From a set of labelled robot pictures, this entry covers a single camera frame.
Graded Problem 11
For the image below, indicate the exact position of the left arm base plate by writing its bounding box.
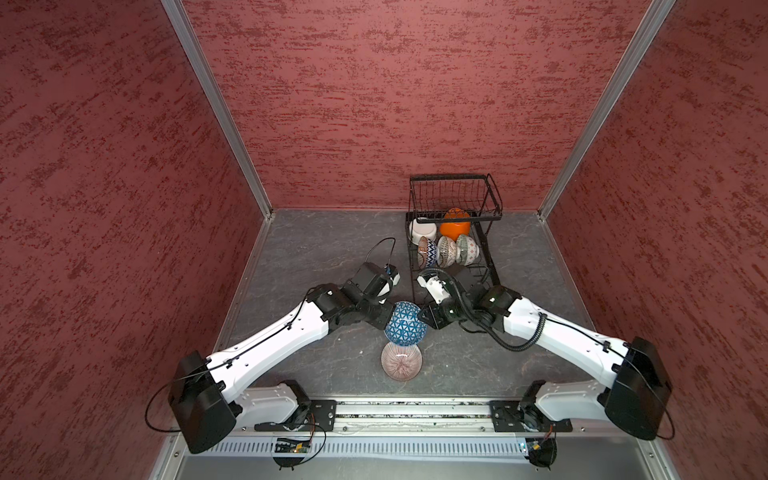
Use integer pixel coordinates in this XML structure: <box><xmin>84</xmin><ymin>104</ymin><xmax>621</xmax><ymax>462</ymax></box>
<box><xmin>253</xmin><ymin>400</ymin><xmax>338</xmax><ymax>433</ymax></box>

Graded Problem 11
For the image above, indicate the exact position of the right corner aluminium profile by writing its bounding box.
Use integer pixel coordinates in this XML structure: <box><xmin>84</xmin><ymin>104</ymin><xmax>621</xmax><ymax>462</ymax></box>
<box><xmin>538</xmin><ymin>0</ymin><xmax>676</xmax><ymax>223</ymax></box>

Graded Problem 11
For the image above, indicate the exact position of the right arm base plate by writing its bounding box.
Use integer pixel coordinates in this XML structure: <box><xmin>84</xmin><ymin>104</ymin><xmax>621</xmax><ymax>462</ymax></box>
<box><xmin>489</xmin><ymin>400</ymin><xmax>573</xmax><ymax>434</ymax></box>

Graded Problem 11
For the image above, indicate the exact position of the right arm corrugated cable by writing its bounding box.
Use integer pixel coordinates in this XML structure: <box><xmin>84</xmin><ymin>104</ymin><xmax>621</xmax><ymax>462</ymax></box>
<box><xmin>416</xmin><ymin>268</ymin><xmax>548</xmax><ymax>353</ymax></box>

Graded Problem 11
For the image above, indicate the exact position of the pink striped bowl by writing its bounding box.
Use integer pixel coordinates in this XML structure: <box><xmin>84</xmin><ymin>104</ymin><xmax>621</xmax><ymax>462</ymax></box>
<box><xmin>380</xmin><ymin>342</ymin><xmax>423</xmax><ymax>382</ymax></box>

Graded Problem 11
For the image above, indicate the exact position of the green patterned ceramic bowl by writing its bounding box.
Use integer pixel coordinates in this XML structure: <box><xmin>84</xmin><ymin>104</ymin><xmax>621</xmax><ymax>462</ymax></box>
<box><xmin>456</xmin><ymin>234</ymin><xmax>480</xmax><ymax>266</ymax></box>

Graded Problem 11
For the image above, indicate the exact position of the blue patterned ceramic bowl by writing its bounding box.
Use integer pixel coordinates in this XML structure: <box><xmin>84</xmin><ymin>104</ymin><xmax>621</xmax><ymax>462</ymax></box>
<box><xmin>385</xmin><ymin>301</ymin><xmax>427</xmax><ymax>347</ymax></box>

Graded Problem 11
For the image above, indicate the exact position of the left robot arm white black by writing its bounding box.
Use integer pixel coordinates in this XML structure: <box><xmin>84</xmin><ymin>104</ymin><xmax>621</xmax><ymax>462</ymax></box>
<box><xmin>168</xmin><ymin>262</ymin><xmax>400</xmax><ymax>454</ymax></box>

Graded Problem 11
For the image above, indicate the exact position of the white pink bowl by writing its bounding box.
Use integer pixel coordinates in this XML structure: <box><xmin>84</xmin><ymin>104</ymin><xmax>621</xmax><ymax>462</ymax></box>
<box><xmin>409</xmin><ymin>219</ymin><xmax>438</xmax><ymax>245</ymax></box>

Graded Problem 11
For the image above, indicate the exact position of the orange patterned bowl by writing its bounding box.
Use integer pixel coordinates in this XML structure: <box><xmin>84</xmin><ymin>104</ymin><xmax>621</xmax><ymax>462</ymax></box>
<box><xmin>417</xmin><ymin>236</ymin><xmax>439</xmax><ymax>270</ymax></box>

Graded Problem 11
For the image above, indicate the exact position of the corner aluminium profile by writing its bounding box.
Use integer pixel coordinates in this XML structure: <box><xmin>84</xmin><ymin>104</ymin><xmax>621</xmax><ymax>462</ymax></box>
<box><xmin>538</xmin><ymin>0</ymin><xmax>676</xmax><ymax>223</ymax></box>
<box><xmin>161</xmin><ymin>0</ymin><xmax>273</xmax><ymax>222</ymax></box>

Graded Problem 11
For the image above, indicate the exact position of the red patterned bowl underneath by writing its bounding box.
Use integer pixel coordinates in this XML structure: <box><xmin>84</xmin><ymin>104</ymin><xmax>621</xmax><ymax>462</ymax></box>
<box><xmin>437</xmin><ymin>236</ymin><xmax>458</xmax><ymax>269</ymax></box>

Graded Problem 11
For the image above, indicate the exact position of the aluminium mounting rail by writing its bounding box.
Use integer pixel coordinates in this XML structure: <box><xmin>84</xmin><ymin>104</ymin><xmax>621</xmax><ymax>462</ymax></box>
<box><xmin>170</xmin><ymin>395</ymin><xmax>655</xmax><ymax>437</ymax></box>

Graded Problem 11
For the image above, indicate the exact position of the black wire dish rack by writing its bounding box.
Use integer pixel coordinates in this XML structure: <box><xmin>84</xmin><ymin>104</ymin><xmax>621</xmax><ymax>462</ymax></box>
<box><xmin>405</xmin><ymin>173</ymin><xmax>503</xmax><ymax>305</ymax></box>

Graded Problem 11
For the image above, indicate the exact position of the left corner aluminium profile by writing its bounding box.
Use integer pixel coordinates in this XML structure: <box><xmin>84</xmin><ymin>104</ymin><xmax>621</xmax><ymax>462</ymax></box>
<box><xmin>161</xmin><ymin>0</ymin><xmax>273</xmax><ymax>222</ymax></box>

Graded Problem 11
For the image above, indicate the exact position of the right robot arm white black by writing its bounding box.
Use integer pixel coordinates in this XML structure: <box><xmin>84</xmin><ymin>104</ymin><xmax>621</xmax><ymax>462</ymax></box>
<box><xmin>418</xmin><ymin>268</ymin><xmax>672</xmax><ymax>440</ymax></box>

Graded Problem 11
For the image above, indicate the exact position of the orange plastic bowl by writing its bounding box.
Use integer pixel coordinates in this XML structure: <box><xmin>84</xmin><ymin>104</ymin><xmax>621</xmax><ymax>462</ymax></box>
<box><xmin>439</xmin><ymin>207</ymin><xmax>471</xmax><ymax>241</ymax></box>

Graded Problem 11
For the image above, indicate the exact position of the white perforated cable duct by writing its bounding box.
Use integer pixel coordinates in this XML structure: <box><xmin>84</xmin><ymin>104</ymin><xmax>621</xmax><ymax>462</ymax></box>
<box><xmin>201</xmin><ymin>436</ymin><xmax>528</xmax><ymax>463</ymax></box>

